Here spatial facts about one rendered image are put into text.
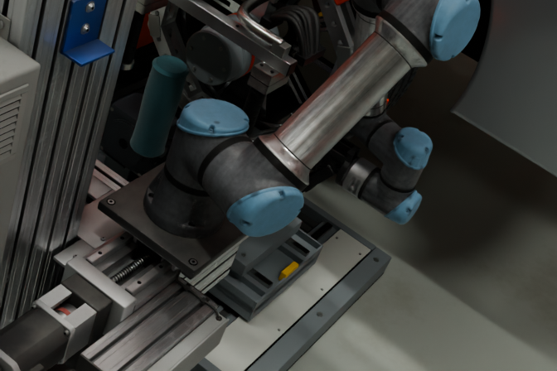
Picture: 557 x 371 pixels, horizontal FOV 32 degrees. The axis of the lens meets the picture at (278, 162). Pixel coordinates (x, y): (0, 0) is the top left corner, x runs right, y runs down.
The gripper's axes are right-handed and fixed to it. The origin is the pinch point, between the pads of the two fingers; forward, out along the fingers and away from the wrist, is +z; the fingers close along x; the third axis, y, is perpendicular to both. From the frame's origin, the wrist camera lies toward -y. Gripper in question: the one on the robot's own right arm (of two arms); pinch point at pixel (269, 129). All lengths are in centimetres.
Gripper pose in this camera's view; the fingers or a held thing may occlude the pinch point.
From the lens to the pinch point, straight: 203.4
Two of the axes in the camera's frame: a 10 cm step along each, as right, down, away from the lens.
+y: 2.6, -7.5, -6.1
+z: -8.0, -5.2, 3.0
